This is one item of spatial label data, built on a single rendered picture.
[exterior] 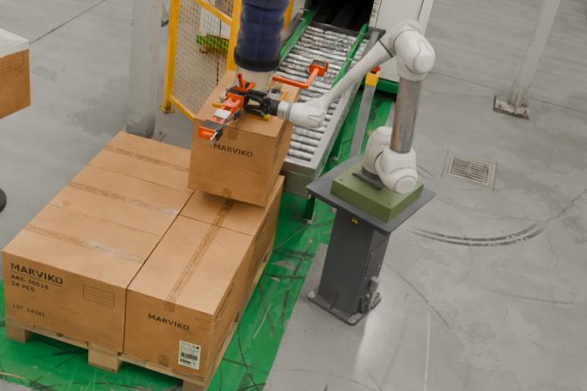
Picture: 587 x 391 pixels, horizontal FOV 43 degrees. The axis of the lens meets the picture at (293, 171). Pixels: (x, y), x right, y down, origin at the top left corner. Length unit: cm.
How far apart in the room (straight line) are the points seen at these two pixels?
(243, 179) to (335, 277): 82
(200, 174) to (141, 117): 165
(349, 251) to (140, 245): 110
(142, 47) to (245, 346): 215
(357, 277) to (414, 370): 55
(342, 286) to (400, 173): 90
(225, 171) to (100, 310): 87
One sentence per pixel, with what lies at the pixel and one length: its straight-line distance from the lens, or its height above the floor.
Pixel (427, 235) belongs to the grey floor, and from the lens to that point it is 498.
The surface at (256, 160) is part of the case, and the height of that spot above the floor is 92.
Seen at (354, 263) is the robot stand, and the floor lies 36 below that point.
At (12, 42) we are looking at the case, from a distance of 433.
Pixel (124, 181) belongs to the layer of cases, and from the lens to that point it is 402.
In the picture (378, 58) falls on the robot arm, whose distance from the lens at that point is 340.
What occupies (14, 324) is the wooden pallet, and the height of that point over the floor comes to 11.
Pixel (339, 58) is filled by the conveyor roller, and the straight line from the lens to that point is 580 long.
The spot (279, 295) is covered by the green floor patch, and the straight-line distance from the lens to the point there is 424.
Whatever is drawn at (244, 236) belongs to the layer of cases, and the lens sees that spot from 372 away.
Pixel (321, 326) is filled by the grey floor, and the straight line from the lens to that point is 411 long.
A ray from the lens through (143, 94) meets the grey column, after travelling 521.
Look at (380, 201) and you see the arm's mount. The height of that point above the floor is 83.
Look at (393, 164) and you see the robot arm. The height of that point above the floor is 107.
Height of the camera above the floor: 281
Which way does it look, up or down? 32 degrees down
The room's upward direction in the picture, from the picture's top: 11 degrees clockwise
